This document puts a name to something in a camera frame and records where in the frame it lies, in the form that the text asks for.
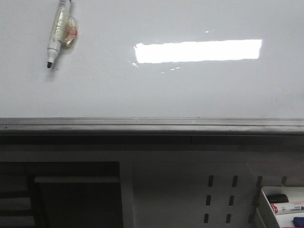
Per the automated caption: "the red whiteboard marker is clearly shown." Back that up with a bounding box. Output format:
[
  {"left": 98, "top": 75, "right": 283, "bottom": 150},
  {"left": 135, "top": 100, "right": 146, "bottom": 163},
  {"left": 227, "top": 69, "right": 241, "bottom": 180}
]
[{"left": 270, "top": 201, "right": 304, "bottom": 215}]

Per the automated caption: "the blue whiteboard marker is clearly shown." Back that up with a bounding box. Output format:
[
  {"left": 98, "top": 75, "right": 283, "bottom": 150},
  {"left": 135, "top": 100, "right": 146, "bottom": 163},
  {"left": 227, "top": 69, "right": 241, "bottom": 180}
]
[{"left": 293, "top": 217, "right": 304, "bottom": 228}]

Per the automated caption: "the white marker tray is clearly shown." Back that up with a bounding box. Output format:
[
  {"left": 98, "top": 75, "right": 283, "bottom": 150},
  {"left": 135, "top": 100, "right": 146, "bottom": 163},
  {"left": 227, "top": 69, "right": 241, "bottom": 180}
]
[{"left": 255, "top": 186, "right": 304, "bottom": 228}]

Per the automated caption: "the white slotted pegboard panel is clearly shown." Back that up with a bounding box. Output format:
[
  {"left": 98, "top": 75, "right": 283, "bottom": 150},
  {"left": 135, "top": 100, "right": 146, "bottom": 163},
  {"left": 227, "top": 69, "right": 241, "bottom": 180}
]
[{"left": 119, "top": 152, "right": 304, "bottom": 228}]

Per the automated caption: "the dark shelf unit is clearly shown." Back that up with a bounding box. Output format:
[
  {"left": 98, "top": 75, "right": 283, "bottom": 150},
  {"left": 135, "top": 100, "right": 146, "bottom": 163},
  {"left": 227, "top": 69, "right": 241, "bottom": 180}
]
[{"left": 0, "top": 161, "right": 123, "bottom": 228}]

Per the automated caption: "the white whiteboard with aluminium frame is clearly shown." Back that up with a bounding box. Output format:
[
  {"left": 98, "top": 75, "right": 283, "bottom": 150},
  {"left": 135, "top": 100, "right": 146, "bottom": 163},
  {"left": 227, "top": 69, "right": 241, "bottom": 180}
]
[{"left": 0, "top": 0, "right": 304, "bottom": 144}]

